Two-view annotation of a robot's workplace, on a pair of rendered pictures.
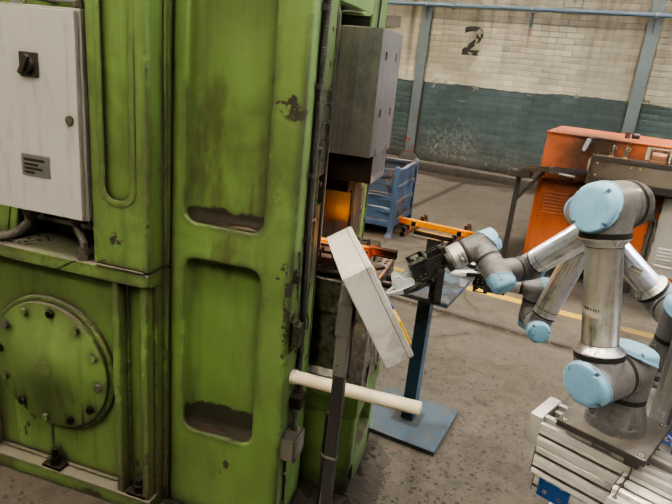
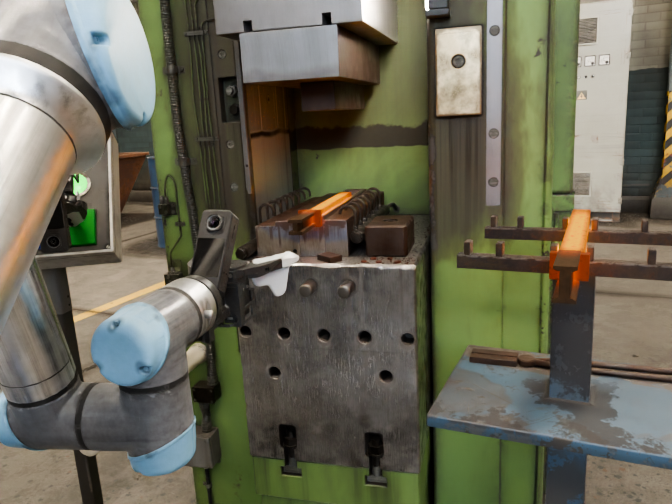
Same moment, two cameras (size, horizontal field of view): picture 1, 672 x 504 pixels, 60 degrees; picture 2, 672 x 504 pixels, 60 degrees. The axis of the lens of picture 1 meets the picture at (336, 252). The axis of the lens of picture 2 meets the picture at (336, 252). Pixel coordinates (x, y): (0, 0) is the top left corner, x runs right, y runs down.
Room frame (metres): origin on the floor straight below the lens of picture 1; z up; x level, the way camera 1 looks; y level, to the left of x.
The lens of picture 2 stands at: (2.10, -1.31, 1.20)
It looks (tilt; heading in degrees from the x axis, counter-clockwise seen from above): 13 degrees down; 90
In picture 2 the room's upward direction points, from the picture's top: 3 degrees counter-clockwise
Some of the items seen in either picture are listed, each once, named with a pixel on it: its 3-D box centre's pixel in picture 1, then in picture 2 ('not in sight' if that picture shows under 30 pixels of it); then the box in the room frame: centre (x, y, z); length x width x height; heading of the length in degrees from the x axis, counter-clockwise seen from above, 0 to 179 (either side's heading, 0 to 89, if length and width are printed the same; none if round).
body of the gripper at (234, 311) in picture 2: (490, 279); (214, 296); (1.94, -0.56, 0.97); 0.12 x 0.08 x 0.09; 74
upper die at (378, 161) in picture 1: (322, 158); (319, 62); (2.09, 0.08, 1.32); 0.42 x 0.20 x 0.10; 74
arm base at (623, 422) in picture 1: (619, 406); not in sight; (1.34, -0.78, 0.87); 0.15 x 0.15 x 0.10
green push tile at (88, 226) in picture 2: not in sight; (76, 228); (1.59, -0.16, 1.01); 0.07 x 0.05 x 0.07; 9
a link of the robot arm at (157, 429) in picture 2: (531, 314); (145, 417); (1.88, -0.71, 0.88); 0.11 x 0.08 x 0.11; 172
